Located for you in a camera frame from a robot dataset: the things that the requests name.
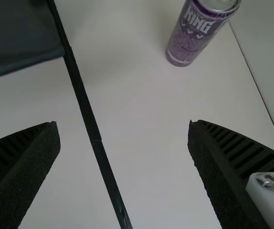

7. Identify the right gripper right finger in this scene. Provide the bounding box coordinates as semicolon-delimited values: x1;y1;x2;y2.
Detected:
187;119;274;229

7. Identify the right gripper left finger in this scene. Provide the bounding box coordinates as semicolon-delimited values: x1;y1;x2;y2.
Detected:
0;121;62;229

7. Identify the purple can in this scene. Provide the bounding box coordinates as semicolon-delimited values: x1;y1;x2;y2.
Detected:
165;0;242;67

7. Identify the black strip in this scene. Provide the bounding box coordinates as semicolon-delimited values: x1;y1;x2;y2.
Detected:
46;0;133;229

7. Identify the dark grey bag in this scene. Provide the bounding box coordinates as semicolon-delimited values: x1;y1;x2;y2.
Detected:
0;0;65;81

